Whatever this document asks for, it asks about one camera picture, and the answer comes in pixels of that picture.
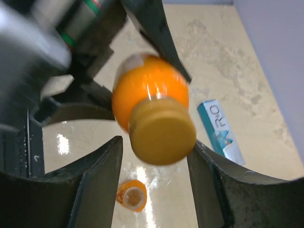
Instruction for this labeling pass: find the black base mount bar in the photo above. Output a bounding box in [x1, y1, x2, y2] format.
[0, 110, 45, 178]

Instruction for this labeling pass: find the teal toothpaste box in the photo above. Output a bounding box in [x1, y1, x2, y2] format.
[197, 99, 245, 166]

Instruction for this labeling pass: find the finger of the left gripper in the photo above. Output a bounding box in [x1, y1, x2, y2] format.
[121, 0, 191, 83]

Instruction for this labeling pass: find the orange bottle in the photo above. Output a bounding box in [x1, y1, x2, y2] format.
[116, 180, 147, 212]
[112, 53, 189, 132]

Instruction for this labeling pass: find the orange cap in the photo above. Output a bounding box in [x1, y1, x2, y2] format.
[129, 98, 197, 166]

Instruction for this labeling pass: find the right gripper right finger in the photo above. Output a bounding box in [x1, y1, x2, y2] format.
[187, 141, 304, 228]

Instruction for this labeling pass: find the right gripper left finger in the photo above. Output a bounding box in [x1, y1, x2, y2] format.
[0, 136, 123, 228]

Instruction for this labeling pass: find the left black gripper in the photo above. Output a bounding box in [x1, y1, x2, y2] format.
[0, 0, 126, 126]

